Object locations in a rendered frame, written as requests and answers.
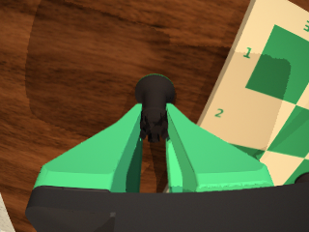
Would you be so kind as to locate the black pawn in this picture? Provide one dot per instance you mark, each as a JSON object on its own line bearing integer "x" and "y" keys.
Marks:
{"x": 304, "y": 177}

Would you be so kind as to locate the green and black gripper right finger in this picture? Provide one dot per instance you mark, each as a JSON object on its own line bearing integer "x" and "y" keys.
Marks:
{"x": 207, "y": 162}

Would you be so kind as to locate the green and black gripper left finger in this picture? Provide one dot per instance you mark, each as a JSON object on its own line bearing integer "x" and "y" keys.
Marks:
{"x": 111, "y": 159}

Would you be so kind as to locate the green and cream chessboard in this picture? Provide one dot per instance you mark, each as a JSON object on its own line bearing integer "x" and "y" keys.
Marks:
{"x": 260, "y": 101}

